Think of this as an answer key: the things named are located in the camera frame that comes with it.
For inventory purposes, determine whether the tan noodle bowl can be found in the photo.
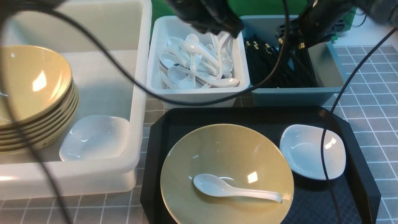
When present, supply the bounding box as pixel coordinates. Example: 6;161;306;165
160;124;294;224

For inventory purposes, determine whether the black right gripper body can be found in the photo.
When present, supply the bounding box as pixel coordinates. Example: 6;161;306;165
277;0;354;48

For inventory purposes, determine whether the white spoon bin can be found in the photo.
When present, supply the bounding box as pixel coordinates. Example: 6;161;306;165
146;16;250;102

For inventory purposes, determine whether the white dish in tub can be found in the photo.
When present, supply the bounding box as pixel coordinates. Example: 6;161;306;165
59;116;130;161

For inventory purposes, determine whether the top stacked tan bowl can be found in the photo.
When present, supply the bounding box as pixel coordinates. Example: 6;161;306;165
1;45;72;128

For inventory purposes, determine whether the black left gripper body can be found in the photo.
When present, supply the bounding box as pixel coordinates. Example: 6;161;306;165
166;0;244;38

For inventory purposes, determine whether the green cloth backdrop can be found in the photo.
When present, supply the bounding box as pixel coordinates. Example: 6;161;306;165
151;0;354;33

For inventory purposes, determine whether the pile of white spoons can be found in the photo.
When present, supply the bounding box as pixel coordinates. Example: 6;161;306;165
158;34;240;90

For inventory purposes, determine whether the black cable right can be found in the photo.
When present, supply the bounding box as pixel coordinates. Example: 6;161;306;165
320;27;398;224

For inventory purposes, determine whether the blue-grey chopstick bin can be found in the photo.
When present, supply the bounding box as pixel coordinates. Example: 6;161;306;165
241;15;348;106

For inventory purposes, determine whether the black cable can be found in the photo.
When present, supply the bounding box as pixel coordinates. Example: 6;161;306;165
320;27;398;224
0;0;289;224

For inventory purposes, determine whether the white square sauce dish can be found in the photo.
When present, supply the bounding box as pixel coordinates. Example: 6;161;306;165
280;124;346;180

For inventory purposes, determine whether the black cable left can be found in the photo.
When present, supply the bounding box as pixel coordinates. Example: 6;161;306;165
0;0;289;224

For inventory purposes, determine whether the stacked tan bowl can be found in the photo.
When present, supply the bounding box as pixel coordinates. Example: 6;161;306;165
0;79;75;133
1;45;72;128
0;96;80;155
0;84;77;139
1;91;79;148

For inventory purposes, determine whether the bottom stacked tan bowl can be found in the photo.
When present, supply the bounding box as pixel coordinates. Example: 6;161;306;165
0;96;80;155

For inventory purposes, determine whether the bundle of black chopsticks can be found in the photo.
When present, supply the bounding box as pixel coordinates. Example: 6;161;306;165
243;35;320;88

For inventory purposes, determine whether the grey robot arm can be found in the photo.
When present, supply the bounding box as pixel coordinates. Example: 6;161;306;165
166;0;397;47

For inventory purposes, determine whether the white soup spoon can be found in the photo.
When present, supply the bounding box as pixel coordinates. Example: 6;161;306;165
193;174;283;203

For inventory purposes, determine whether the large translucent white tub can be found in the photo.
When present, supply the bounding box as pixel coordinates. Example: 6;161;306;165
2;0;152;197

